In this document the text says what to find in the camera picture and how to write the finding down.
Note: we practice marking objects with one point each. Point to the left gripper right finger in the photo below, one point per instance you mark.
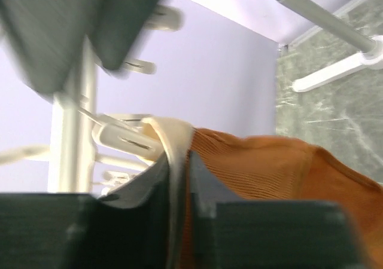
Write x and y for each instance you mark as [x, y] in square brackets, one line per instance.
[232, 232]

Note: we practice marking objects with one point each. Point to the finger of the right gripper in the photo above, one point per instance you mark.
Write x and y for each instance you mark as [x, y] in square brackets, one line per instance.
[48, 35]

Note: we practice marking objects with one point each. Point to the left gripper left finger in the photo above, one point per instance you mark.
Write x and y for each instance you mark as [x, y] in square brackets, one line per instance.
[125, 229]

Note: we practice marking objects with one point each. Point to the orange underwear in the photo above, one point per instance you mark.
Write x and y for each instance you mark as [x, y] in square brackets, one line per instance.
[276, 167]

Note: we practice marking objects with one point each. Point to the white clip hanger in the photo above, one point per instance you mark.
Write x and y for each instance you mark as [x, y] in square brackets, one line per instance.
[75, 129]

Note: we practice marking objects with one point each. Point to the white drying rack stand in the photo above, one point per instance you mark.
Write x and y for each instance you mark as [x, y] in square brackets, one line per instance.
[365, 51]

